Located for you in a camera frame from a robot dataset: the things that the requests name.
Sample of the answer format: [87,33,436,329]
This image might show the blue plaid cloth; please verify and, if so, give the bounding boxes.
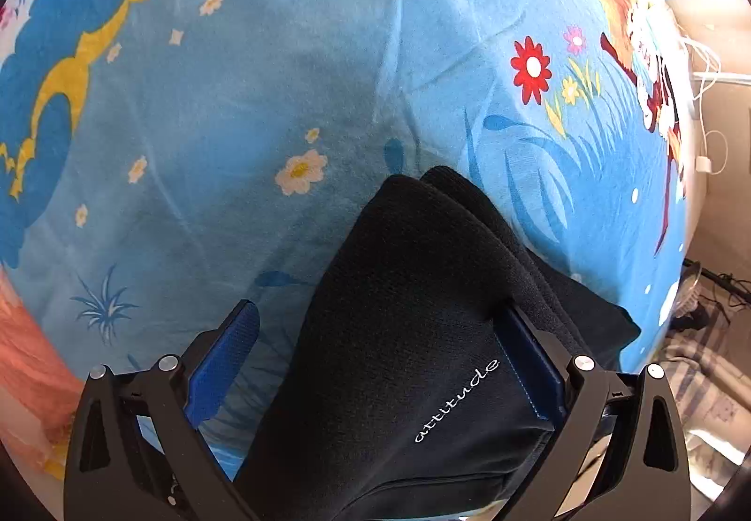
[645,333,751,475]

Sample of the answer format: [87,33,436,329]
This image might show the silver metal lamp head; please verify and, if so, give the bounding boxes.
[674,260,706,318]

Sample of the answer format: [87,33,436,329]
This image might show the pink floral blanket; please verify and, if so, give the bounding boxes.
[0,268,83,483]

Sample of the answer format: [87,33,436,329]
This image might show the black pants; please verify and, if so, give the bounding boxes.
[231,165,642,521]

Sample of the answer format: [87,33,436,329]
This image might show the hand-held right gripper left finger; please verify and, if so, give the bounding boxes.
[63,299,262,521]

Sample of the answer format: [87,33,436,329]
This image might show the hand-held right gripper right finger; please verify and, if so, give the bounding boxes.
[496,303,692,521]

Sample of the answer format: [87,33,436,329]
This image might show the blue cartoon printed bed sheet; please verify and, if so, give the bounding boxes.
[0,0,705,498]

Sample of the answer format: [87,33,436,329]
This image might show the white charger cable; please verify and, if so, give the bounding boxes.
[677,25,729,170]

